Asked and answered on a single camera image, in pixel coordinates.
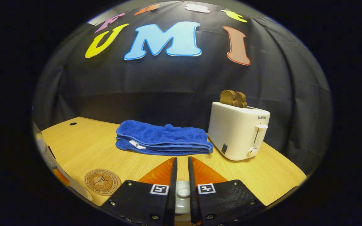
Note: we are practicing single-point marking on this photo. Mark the white toaster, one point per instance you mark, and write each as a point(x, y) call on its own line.
point(234, 131)

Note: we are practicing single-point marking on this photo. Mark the clear plastic water bottle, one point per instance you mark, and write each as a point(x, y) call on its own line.
point(77, 190)

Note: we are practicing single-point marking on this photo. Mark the folded blue towel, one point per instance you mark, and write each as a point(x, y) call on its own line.
point(162, 138)

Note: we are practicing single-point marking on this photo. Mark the round cork coaster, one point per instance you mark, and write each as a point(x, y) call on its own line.
point(103, 182)

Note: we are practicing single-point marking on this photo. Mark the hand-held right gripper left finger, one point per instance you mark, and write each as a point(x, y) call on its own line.
point(173, 179)

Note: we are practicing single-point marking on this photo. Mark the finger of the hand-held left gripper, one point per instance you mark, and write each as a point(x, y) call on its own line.
point(61, 178)

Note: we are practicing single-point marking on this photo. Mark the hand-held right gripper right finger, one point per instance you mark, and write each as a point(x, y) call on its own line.
point(191, 179)

